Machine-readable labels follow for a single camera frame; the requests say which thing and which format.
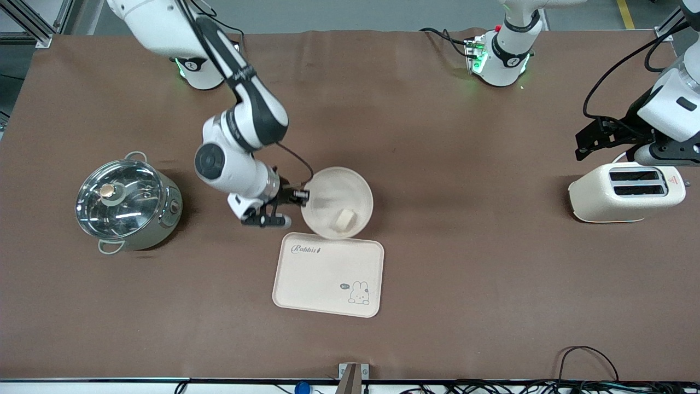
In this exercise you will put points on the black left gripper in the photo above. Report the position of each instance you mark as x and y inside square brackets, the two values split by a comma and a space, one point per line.
[626, 130]

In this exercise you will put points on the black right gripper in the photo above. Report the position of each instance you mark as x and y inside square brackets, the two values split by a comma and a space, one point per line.
[285, 194]

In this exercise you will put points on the cream round plate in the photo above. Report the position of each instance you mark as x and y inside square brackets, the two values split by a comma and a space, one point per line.
[339, 189]

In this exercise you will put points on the pale steamed bun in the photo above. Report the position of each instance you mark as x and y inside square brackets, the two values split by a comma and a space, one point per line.
[345, 219]

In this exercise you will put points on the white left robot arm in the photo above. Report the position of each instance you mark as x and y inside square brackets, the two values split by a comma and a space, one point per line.
[506, 60]

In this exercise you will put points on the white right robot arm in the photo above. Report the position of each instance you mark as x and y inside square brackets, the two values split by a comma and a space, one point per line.
[164, 27]

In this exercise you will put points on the cream rabbit print tray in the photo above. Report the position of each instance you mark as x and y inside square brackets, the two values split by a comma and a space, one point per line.
[317, 279]

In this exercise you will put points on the cream two-slot toaster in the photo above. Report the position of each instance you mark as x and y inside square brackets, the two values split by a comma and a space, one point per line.
[596, 200]

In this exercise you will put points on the steel electric cooking pot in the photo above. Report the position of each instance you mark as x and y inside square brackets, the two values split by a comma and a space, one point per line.
[164, 221]

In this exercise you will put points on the brown table mat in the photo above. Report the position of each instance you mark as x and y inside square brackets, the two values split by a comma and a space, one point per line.
[437, 137]

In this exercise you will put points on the glass pot lid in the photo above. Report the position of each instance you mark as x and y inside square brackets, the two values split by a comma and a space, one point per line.
[117, 200]

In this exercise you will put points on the blue round cap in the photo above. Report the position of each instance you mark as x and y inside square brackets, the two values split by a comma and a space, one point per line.
[302, 388]

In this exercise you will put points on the aluminium frame extrusion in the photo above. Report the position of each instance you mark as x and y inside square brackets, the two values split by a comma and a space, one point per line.
[664, 34]
[44, 39]

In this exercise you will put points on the silver camera mount bracket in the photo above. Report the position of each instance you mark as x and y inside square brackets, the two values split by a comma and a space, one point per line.
[353, 377]

